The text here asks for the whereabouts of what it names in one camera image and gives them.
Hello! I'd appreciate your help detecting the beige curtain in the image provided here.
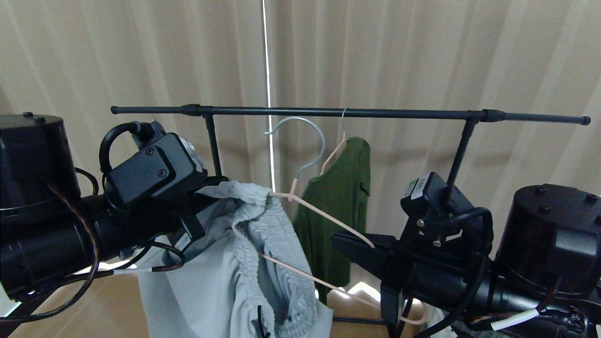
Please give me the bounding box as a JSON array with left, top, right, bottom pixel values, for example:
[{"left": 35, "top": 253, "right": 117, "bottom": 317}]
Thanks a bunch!
[{"left": 0, "top": 0, "right": 601, "bottom": 292}]

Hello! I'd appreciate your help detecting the pink clothes hanger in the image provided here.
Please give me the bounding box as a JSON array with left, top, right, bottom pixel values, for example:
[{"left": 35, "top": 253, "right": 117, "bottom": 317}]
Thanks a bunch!
[
  {"left": 263, "top": 116, "right": 429, "bottom": 326},
  {"left": 320, "top": 108, "right": 349, "bottom": 176}
]

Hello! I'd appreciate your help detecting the black clothes rack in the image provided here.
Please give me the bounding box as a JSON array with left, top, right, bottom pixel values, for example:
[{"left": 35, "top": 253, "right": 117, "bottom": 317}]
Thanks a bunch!
[{"left": 111, "top": 104, "right": 591, "bottom": 327}]

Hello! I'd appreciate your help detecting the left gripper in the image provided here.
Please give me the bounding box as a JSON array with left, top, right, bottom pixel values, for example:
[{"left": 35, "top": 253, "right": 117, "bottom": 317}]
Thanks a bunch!
[{"left": 94, "top": 177, "right": 229, "bottom": 258}]

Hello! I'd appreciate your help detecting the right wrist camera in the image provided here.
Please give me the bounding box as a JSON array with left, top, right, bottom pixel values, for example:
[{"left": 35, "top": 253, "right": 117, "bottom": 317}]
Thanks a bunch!
[{"left": 400, "top": 172, "right": 493, "bottom": 248}]

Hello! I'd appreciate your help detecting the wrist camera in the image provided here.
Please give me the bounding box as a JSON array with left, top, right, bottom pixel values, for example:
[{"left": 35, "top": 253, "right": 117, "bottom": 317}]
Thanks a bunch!
[
  {"left": 101, "top": 121, "right": 208, "bottom": 210},
  {"left": 400, "top": 172, "right": 493, "bottom": 248}
]

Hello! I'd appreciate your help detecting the pale grey garment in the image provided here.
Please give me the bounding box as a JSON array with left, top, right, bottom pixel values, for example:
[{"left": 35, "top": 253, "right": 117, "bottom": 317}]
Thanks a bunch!
[{"left": 135, "top": 181, "right": 334, "bottom": 338}]

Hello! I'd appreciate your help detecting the green long-sleeved shirt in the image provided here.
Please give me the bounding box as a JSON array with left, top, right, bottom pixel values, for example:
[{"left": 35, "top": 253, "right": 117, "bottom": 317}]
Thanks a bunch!
[{"left": 292, "top": 136, "right": 371, "bottom": 306}]

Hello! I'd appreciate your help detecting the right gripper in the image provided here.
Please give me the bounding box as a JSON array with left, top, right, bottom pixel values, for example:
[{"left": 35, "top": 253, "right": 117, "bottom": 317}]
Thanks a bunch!
[{"left": 380, "top": 244, "right": 493, "bottom": 325}]

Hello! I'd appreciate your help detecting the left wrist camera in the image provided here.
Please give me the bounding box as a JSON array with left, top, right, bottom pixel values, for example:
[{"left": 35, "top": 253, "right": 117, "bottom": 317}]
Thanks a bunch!
[{"left": 101, "top": 121, "right": 208, "bottom": 210}]

